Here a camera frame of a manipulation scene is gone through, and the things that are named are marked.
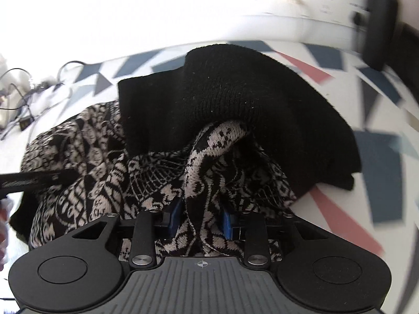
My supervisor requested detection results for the tangle of cables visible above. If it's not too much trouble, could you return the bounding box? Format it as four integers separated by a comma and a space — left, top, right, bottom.
0, 59, 86, 139

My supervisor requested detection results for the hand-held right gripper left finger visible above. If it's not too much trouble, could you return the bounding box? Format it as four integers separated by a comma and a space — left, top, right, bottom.
70, 199, 184, 268

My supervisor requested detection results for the black insulated bottle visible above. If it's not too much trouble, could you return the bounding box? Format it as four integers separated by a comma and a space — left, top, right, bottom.
364, 0, 400, 72

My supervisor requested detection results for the black power plug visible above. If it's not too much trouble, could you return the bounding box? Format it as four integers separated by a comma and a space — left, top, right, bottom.
351, 10, 370, 29

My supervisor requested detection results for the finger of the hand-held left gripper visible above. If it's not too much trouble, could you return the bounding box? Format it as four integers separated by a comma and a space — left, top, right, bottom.
49, 169, 80, 188

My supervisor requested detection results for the black white patterned knit sweater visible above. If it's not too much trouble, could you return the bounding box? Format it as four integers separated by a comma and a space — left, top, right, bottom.
9, 43, 363, 258

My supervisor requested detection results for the white wall socket panel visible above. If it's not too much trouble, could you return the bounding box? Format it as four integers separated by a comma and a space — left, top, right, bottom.
245, 0, 370, 28

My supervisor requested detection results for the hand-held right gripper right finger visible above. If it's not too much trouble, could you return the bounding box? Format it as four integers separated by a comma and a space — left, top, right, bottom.
220, 208, 332, 268

